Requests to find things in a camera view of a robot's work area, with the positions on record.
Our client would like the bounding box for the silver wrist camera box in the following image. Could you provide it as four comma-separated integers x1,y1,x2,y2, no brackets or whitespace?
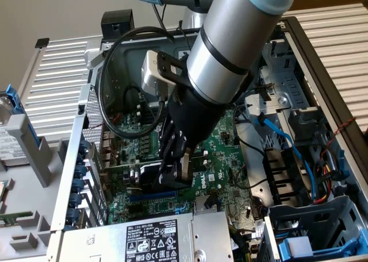
140,49,178,96

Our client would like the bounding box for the silver metal bracket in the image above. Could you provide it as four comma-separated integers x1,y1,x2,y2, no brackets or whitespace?
244,94,278,124

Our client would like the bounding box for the black angled wire connector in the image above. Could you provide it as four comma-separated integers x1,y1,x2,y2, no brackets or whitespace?
202,192,217,210

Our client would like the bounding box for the green Dell motherboard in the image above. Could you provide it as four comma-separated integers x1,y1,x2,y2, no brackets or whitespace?
99,97,267,225

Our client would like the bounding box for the blue hard disk bracket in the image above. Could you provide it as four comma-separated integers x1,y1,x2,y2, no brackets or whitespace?
5,83,40,148

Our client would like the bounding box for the short black expansion slot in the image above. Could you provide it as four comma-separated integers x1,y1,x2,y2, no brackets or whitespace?
128,203,152,215

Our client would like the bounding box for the open grey PC case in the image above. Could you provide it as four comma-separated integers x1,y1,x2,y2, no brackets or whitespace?
47,14,368,262

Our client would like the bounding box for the green GPU with black shroud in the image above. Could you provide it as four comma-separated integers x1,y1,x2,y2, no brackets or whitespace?
97,158,193,201

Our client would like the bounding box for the silver hard disk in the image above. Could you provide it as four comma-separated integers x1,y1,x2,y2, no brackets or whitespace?
0,97,29,167

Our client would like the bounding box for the green RAM stick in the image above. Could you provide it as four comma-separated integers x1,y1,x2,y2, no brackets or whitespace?
0,211,34,228

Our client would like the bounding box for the blue SATA wire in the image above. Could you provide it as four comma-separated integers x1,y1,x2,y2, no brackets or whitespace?
254,112,317,202

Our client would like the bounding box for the silver power supply unit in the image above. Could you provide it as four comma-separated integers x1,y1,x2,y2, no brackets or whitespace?
47,211,235,262

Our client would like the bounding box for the black RAM slot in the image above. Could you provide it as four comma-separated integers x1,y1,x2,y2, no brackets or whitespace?
137,109,166,122
137,102,169,115
191,150,208,162

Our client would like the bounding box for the silver corner clamp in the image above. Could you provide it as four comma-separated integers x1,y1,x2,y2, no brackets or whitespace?
84,40,104,71

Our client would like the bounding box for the thin black wire with clip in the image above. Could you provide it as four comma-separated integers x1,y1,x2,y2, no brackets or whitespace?
175,20,193,52

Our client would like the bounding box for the small black table bracket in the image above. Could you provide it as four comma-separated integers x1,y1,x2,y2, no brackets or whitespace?
34,37,51,49

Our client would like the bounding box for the silver chipset heat sink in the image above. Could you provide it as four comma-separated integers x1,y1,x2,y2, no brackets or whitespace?
193,194,221,215

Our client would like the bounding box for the yellow red black wire bundle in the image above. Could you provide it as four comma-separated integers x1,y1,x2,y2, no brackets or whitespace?
312,157,336,205

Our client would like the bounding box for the grey plastic parts rack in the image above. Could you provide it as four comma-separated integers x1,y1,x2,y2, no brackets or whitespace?
0,114,71,261

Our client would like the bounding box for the blue disk caddy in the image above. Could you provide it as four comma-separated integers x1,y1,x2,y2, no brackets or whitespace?
275,230,368,260

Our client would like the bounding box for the blue card retention latch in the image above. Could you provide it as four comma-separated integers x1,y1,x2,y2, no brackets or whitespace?
63,137,89,232

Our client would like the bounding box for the grey plastic disk bay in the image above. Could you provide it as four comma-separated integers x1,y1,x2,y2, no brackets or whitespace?
257,194,368,262

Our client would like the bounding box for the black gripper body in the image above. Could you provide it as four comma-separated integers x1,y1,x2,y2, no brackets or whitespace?
166,85,228,148

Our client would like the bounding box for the blue plastic latch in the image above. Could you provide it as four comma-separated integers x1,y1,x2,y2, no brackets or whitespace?
336,148,351,184

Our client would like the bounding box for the red and black twisted wire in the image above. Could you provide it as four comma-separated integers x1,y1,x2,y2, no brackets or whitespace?
315,115,358,167

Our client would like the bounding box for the black block fixture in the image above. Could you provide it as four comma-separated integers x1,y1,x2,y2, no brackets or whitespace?
100,9,136,42

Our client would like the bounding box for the grey metal disk bay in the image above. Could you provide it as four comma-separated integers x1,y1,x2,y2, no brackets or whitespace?
258,38,327,144

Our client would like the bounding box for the pale grey square pad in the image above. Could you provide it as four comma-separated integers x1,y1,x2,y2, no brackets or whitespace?
286,235,313,257

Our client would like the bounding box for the black flat power connector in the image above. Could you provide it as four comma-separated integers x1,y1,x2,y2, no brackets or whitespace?
252,83,274,102

